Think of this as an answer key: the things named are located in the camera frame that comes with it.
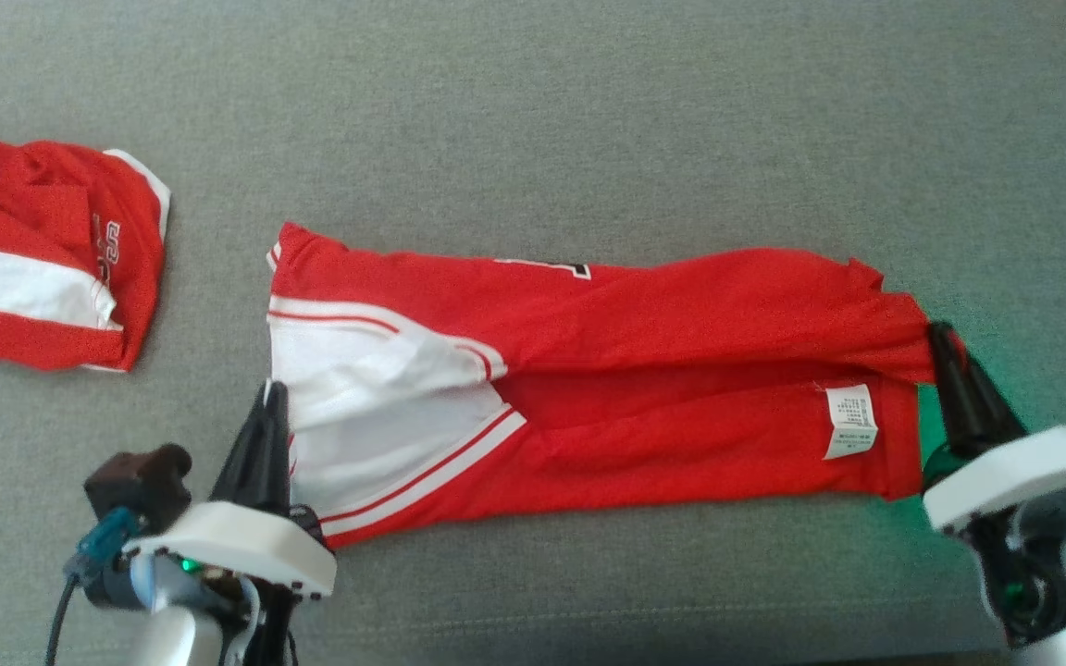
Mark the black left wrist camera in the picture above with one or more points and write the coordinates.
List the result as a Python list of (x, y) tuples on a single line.
[(140, 481)]

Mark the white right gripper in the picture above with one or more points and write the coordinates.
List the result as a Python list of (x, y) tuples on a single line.
[(1023, 472)]

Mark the red white-sleeved jersey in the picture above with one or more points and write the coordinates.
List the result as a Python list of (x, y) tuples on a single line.
[(644, 370)]

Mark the grey sofa seat cushion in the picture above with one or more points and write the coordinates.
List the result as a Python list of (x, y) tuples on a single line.
[(533, 111)]

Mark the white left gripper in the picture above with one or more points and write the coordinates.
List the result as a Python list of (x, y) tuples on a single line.
[(237, 546)]

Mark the red shorts with white stripe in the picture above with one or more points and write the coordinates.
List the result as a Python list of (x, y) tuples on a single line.
[(33, 240)]

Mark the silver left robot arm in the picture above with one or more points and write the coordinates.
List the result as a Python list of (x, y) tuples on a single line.
[(172, 634)]

